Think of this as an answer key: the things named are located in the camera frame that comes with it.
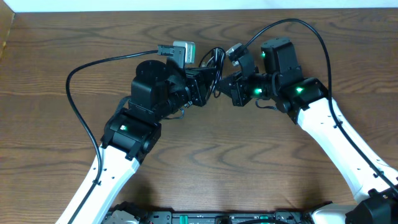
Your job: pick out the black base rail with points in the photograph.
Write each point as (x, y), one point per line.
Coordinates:
(130, 213)

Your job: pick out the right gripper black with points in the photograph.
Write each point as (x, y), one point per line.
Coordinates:
(236, 93)

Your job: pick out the cardboard panel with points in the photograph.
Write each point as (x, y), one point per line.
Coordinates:
(7, 16)

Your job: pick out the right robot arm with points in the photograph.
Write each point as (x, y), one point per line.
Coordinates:
(372, 181)

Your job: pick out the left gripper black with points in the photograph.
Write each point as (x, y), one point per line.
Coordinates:
(195, 84)

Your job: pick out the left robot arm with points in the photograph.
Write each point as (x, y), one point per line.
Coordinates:
(157, 92)

